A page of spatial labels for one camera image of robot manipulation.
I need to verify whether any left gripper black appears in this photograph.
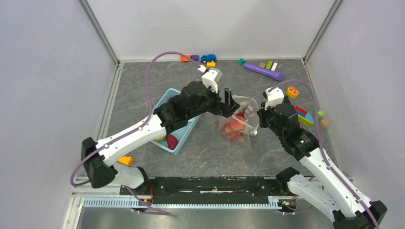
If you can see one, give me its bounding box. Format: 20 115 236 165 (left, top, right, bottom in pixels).
188 83 239 119

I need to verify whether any orange peach toy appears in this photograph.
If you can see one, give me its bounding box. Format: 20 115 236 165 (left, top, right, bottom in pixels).
229 116 245 131

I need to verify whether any clear polka dot zip bag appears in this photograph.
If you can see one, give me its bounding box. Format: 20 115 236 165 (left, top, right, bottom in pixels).
218 95 259 146

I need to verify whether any green cabbage toy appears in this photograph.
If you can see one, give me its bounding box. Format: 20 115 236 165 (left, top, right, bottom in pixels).
154 136 166 142

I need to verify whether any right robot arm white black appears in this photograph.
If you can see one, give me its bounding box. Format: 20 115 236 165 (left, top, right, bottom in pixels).
257 103 387 229

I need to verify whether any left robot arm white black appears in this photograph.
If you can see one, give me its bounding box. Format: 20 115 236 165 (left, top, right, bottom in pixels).
81 81 240 195

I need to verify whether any yellow butterfly duplo block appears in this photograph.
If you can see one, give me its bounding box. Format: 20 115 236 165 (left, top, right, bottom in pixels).
286 86 299 99

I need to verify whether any multicolour duplo stack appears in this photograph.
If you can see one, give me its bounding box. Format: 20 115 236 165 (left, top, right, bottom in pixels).
295 106 315 127

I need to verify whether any teal block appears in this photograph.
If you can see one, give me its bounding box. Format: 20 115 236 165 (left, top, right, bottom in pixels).
238 58 246 65

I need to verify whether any purple toy flashlight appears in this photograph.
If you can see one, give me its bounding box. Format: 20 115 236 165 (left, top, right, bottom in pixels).
244 62 285 82

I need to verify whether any blue toy car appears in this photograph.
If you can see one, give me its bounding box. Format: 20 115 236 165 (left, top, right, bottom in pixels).
200 54 217 64

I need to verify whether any tan wooden cube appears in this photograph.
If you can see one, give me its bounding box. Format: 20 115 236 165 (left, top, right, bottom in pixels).
319 119 330 128

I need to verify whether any white block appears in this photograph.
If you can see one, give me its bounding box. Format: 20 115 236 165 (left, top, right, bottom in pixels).
270 62 277 71

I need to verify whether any green lego block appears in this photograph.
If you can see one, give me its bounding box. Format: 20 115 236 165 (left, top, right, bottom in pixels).
265 61 274 70

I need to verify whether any purple block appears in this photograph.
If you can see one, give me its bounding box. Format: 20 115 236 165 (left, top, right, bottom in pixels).
190 55 200 61

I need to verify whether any light blue plastic basket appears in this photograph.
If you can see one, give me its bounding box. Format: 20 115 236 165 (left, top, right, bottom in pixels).
150 88 201 155

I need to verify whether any orange block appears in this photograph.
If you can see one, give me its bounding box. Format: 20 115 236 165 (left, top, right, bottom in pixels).
181 55 192 62

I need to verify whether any magenta fruit toy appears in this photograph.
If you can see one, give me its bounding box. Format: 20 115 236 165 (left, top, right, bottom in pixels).
166 134 179 150

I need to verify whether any yellow wedge block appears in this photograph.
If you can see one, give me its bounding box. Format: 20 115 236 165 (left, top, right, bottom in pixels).
118 156 134 167

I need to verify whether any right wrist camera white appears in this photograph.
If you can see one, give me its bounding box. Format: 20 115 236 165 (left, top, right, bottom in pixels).
263 87 285 110

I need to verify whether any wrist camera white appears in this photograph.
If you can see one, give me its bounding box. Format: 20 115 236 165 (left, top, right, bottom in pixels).
263 87 285 110
198 65 223 94

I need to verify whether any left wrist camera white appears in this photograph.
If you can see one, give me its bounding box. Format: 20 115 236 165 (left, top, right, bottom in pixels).
198 65 223 94

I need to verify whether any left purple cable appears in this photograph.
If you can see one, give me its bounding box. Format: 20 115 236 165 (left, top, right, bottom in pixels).
69 52 203 187

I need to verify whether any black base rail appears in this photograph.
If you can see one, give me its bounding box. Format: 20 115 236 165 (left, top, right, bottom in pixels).
134 177 293 204

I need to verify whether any white slotted cable duct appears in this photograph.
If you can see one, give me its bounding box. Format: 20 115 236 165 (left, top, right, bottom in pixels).
83 197 280 209

